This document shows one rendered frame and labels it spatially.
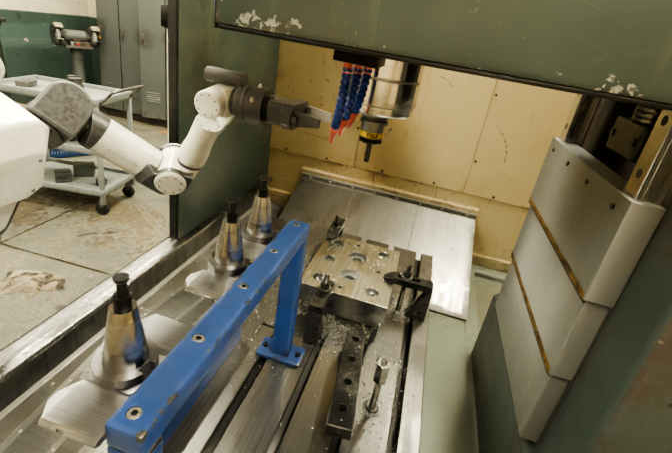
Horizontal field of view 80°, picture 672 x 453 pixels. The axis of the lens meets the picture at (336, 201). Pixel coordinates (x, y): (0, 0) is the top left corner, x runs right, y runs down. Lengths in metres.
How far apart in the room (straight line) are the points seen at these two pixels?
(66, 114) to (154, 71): 4.80
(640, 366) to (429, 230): 1.30
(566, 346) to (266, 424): 0.55
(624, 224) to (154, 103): 5.59
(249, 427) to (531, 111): 1.60
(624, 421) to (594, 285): 0.19
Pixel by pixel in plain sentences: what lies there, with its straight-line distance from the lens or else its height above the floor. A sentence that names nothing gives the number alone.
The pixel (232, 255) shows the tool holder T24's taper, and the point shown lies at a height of 1.24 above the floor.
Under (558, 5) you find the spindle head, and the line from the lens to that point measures 0.55.
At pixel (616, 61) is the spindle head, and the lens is 0.57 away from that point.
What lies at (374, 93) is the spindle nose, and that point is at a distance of 0.80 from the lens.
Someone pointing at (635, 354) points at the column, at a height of 1.23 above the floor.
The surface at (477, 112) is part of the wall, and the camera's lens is 1.90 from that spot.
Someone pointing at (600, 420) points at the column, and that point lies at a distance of 0.80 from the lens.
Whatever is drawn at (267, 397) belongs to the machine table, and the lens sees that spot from 0.88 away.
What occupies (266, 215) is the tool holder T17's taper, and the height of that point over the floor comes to 1.26.
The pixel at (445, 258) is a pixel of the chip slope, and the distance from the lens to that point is 1.83.
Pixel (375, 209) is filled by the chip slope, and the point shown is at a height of 0.81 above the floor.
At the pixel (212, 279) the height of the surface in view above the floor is 1.22.
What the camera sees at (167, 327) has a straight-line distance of 0.54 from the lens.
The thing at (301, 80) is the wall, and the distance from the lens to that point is 1.99.
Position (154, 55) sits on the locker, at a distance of 5.79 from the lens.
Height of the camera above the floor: 1.57
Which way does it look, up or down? 23 degrees down
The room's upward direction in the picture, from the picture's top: 10 degrees clockwise
